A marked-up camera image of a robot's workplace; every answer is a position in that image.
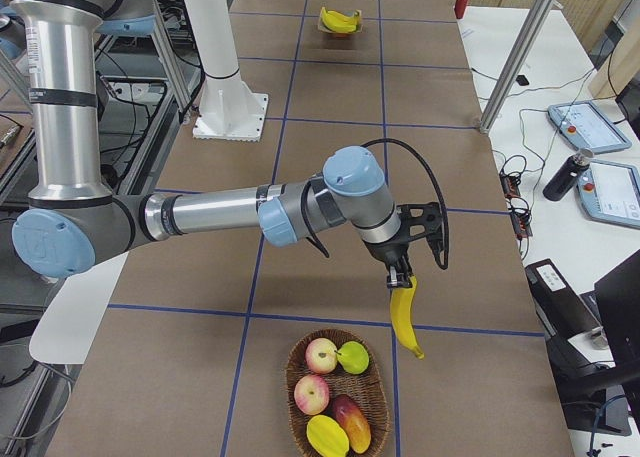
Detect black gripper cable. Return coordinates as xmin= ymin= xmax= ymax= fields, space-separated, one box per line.
xmin=362 ymin=137 xmax=451 ymax=271

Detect far black cable hub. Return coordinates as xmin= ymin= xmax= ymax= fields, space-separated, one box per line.
xmin=499 ymin=173 xmax=521 ymax=199

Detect wicker basket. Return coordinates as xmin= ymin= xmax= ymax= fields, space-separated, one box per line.
xmin=285 ymin=329 xmax=390 ymax=456

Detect black monitor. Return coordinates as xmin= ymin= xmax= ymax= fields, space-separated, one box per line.
xmin=558 ymin=251 xmax=639 ymax=406

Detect far teach pendant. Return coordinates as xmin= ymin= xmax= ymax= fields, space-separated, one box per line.
xmin=547 ymin=101 xmax=631 ymax=154

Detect aluminium frame post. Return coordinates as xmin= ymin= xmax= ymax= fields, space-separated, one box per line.
xmin=479 ymin=0 xmax=556 ymax=134

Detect black cable hub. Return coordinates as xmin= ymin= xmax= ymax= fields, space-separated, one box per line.
xmin=509 ymin=208 xmax=533 ymax=240
xmin=499 ymin=173 xmax=521 ymax=199

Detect green pear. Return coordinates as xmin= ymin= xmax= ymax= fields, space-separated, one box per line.
xmin=336 ymin=340 xmax=370 ymax=375

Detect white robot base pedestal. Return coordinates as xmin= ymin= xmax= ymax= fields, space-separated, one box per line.
xmin=184 ymin=0 xmax=269 ymax=141

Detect red apple lower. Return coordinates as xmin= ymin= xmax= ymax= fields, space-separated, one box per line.
xmin=294 ymin=375 xmax=330 ymax=416

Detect near black cable hub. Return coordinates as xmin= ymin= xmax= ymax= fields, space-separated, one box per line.
xmin=509 ymin=208 xmax=533 ymax=240

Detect grey square plate orange rim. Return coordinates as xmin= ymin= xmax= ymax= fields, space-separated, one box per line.
xmin=317 ymin=7 xmax=363 ymax=38

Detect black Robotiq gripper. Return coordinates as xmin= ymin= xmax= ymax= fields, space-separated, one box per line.
xmin=364 ymin=227 xmax=414 ymax=289

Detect black water bottle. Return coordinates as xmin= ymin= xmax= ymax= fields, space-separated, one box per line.
xmin=543 ymin=148 xmax=594 ymax=202

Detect black printer box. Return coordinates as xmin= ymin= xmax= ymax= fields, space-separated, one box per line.
xmin=524 ymin=259 xmax=609 ymax=368

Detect red yellow mango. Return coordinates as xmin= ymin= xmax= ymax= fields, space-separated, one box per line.
xmin=331 ymin=394 xmax=372 ymax=454

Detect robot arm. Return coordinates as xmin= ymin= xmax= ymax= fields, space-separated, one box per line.
xmin=9 ymin=0 xmax=411 ymax=288

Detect near teach pendant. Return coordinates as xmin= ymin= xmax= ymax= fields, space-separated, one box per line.
xmin=577 ymin=160 xmax=640 ymax=229

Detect red apple upper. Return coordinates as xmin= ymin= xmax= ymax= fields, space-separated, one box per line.
xmin=305 ymin=337 xmax=337 ymax=375

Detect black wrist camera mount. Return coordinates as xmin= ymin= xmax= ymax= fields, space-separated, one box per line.
xmin=397 ymin=202 xmax=450 ymax=270

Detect red apple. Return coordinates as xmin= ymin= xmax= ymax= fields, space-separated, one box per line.
xmin=294 ymin=375 xmax=330 ymax=416
xmin=305 ymin=337 xmax=337 ymax=375

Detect teach pendant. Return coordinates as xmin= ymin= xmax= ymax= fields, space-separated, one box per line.
xmin=547 ymin=101 xmax=631 ymax=154
xmin=577 ymin=160 xmax=640 ymax=229

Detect small black box device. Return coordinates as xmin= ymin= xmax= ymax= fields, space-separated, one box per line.
xmin=516 ymin=74 xmax=530 ymax=86

